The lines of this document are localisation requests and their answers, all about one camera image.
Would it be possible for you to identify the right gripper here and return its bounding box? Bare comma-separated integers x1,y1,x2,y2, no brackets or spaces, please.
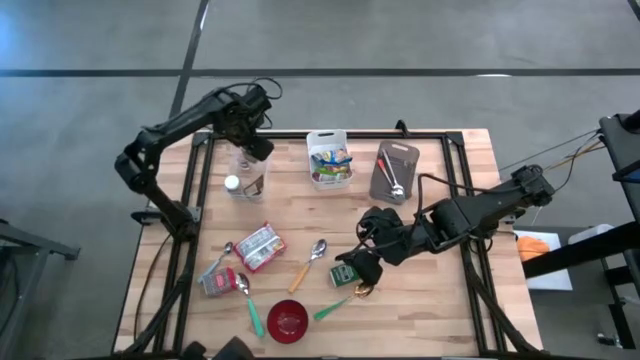
333,205,419,286

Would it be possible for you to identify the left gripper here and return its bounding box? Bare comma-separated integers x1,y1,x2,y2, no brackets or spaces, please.
214,82,275,162

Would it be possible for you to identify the green pepper tin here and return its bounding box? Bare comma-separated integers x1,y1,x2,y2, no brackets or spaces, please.
328,262,360,289

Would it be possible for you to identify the blue ramen packet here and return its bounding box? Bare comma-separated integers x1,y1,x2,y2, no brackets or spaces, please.
310,148,354,169

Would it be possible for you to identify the yellow green ramen packet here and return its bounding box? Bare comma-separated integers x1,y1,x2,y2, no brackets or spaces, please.
310,164,351,184

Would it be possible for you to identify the long steel spoon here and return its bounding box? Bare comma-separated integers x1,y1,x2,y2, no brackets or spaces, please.
380,147,407,200

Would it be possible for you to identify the orange handled spoon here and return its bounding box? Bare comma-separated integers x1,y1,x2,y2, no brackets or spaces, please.
375,157,401,199

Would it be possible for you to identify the red ramen packet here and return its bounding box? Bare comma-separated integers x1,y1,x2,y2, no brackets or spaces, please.
232,222,288,274

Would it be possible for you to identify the clear plastic bin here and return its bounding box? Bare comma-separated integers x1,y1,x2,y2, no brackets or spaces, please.
225,143,272,204

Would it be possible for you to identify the white plastic bin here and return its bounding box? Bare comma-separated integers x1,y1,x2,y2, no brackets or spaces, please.
305,128,354,191

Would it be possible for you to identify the red and black bowl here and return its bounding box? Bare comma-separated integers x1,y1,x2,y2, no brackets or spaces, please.
266,298,310,345

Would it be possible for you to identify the grey plastic bin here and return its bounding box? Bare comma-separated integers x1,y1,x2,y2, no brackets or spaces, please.
368,139,421,205

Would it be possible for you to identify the red lidded spice jar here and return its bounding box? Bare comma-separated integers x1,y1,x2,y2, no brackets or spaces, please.
201,266,240,298

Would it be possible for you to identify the orange cloth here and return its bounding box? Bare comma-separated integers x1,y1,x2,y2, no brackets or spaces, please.
516,235,551,263

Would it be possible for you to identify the white paper sheet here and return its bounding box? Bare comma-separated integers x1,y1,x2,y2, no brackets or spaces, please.
513,229,575,292

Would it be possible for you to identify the black diagonal beam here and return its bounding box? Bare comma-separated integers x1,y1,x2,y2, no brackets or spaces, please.
522,219,640,280

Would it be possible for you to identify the white plastic tub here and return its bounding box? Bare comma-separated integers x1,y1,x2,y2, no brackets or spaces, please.
567,223,615,246

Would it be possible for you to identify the black metal stand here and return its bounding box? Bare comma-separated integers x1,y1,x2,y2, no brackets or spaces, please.
0,217,82,360

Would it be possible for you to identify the black side table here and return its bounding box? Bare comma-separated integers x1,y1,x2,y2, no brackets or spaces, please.
598,112,640,224

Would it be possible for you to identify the gold spoon green handle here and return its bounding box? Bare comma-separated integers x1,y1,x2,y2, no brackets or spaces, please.
312,282,376,322

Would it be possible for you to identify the yellow handled spoon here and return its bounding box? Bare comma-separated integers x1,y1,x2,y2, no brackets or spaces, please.
287,238,329,295

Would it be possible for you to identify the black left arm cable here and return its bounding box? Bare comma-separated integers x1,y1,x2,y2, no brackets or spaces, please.
219,76,284,132

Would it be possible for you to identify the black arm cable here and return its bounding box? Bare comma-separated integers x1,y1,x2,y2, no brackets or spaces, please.
416,172,501,224
219,76,284,132

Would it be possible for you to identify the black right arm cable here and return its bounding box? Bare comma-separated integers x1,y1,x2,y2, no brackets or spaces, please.
416,172,501,224

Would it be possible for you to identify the grey handled steel spoon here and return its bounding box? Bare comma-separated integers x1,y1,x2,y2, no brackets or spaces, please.
196,240,235,285

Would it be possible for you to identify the teal handled spoon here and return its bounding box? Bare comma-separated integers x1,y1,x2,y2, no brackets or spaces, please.
234,272,266,340

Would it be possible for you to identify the black table frame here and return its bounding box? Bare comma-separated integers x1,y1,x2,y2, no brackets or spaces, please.
113,119,546,360

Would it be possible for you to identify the cable bundle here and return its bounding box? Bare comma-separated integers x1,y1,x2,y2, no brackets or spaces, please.
497,128,604,174

